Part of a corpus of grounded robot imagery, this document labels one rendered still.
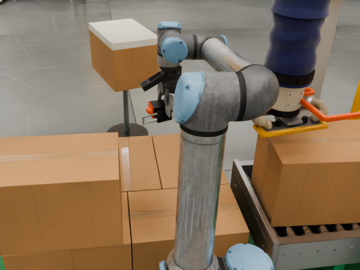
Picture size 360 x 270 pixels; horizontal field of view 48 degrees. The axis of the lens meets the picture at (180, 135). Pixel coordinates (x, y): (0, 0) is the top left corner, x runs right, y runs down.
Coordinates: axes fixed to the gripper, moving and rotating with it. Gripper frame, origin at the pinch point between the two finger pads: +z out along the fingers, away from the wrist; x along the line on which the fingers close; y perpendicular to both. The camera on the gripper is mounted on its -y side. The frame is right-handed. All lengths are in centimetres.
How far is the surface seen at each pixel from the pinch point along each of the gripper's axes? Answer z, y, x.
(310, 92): -1, 72, -1
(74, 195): 35, -40, -4
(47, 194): 33, -51, -2
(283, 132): 11, 52, -13
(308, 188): 42, 69, -19
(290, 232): 67, 62, -22
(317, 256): 73, 71, -35
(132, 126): 119, 24, 193
